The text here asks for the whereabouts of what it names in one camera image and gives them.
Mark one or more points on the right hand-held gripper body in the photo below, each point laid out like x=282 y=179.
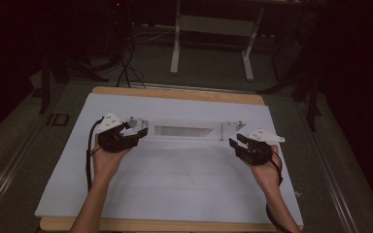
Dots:
x=259 y=147

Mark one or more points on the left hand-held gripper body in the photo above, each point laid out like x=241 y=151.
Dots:
x=111 y=136

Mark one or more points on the clear acrylic photo frame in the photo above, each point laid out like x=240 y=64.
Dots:
x=187 y=131

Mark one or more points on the person's right hand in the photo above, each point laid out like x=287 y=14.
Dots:
x=267 y=173

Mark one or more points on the person's left hand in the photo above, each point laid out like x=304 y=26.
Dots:
x=108 y=163

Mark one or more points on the wooden table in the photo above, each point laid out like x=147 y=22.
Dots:
x=175 y=94

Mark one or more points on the black floor socket plate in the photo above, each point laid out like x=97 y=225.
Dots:
x=58 y=119

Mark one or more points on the white table mat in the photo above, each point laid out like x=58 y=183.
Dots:
x=181 y=181

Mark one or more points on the metal floor strip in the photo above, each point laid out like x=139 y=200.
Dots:
x=191 y=87

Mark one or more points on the black metal stand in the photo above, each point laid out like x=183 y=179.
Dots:
x=307 y=81
x=50 y=74

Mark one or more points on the metal floor rail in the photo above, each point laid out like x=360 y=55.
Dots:
x=3 y=174
x=330 y=168

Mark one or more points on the white metal desk frame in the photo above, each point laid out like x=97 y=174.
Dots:
x=213 y=27

